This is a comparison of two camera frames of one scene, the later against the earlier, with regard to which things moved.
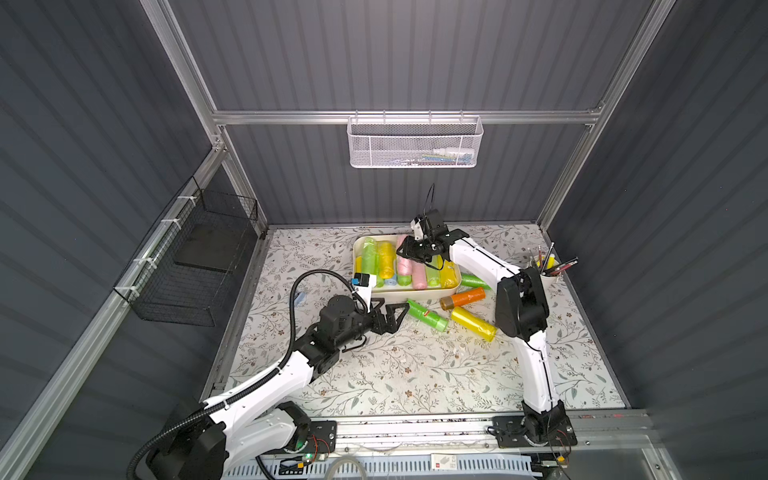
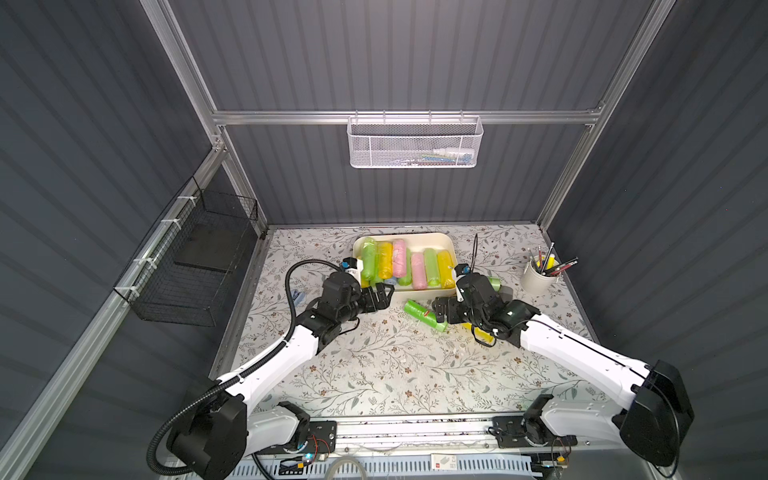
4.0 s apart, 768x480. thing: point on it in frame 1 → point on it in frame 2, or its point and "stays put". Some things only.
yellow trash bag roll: (386, 259) stays put
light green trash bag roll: (433, 277) stays put
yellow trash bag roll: (449, 275) stays put
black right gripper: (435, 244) → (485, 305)
